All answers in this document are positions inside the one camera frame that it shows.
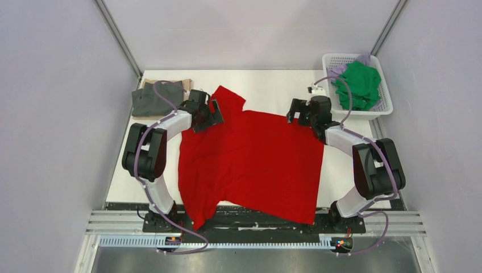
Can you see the aluminium frame post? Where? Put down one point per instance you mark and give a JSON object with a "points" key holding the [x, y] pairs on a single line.
{"points": [[388, 26], [118, 37]]}

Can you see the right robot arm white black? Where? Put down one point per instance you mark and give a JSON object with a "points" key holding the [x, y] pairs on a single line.
{"points": [[377, 169]]}

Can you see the folded grey t shirt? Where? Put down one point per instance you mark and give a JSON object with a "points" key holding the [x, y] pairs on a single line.
{"points": [[150, 101]]}

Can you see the green t shirt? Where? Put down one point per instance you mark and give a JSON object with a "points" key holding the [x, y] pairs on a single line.
{"points": [[357, 86]]}

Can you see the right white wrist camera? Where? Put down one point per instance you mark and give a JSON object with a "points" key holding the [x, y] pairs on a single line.
{"points": [[316, 90]]}

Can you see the white plastic basket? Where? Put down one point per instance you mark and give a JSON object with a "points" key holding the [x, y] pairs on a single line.
{"points": [[383, 106]]}

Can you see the white slotted cable duct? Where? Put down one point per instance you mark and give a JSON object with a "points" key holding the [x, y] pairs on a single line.
{"points": [[167, 243]]}

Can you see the right aluminium table rail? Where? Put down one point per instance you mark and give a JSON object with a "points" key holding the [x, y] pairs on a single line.
{"points": [[378, 132]]}

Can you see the red t shirt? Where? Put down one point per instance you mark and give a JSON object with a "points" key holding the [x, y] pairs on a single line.
{"points": [[253, 159]]}

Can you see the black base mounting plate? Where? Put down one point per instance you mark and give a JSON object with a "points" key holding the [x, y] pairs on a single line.
{"points": [[237, 224]]}

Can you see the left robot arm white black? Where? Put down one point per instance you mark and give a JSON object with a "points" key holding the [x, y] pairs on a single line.
{"points": [[145, 152]]}

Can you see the left aluminium frame post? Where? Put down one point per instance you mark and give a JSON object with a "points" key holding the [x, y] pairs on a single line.
{"points": [[118, 37]]}

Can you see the right aluminium frame post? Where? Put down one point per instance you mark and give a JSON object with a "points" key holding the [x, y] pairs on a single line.
{"points": [[388, 26]]}

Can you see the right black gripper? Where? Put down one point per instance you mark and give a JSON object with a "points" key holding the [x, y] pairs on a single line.
{"points": [[296, 106]]}

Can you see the lilac t shirt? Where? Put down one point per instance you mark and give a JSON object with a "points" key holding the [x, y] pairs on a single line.
{"points": [[337, 69]]}

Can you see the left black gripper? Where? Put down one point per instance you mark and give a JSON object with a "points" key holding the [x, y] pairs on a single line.
{"points": [[215, 119]]}

